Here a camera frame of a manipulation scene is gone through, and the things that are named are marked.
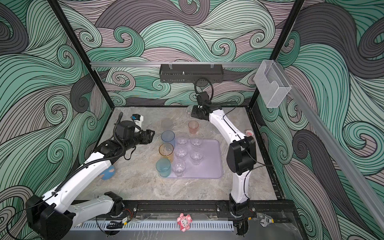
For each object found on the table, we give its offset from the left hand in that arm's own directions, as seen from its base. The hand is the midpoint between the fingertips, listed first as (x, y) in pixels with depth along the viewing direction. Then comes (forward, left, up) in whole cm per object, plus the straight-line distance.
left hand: (151, 131), depth 77 cm
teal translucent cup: (-11, -6, -20) cm, 24 cm away
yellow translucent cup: (-6, -8, -11) cm, 15 cm away
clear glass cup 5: (-4, -25, -19) cm, 32 cm away
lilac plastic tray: (-7, -30, -22) cm, 38 cm away
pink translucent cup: (+18, -24, -20) cm, 36 cm away
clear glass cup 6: (+11, -20, +4) cm, 23 cm away
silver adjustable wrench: (-36, -58, -21) cm, 72 cm away
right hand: (+16, -24, -3) cm, 29 cm away
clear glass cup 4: (+6, -25, -20) cm, 33 cm away
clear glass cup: (+7, -16, -21) cm, 27 cm away
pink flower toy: (-38, -19, -18) cm, 46 cm away
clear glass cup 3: (-11, -15, -22) cm, 29 cm away
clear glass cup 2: (-3, -16, -16) cm, 23 cm away
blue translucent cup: (+6, -7, -15) cm, 17 cm away
